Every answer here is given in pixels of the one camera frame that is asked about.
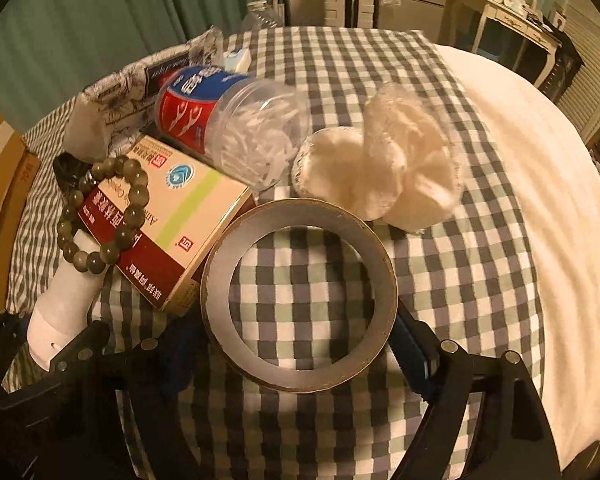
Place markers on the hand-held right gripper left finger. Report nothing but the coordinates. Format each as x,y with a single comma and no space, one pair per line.
182,360

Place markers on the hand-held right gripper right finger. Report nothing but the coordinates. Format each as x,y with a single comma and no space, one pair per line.
410,345

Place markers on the brown tape roll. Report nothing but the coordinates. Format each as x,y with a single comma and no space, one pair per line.
215,270

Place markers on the cardboard box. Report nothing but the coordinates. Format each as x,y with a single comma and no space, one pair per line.
0,170

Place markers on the grey checkered blanket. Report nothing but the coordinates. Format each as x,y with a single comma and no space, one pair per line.
430,285

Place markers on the red and white medicine box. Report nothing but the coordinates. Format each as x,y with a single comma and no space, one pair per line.
190,200

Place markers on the bag of white cotton pads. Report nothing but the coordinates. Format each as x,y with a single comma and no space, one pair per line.
340,175

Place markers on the black hair clip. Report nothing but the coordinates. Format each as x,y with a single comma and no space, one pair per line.
70,170

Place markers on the white blanket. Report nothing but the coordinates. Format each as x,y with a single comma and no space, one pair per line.
530,160

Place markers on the clear floss pick jar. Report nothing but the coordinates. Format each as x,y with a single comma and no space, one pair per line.
240,125

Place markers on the black white floral pack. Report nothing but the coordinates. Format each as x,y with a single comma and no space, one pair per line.
120,90

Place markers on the black garment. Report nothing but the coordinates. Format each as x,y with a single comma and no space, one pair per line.
560,55

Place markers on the white louvered door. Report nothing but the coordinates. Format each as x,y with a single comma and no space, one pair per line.
595,60

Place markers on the white dressing table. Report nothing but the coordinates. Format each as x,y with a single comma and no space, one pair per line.
510,20

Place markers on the large clear water jug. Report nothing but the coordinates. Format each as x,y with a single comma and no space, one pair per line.
260,17

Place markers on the teal curtain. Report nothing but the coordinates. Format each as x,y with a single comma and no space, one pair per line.
105,5

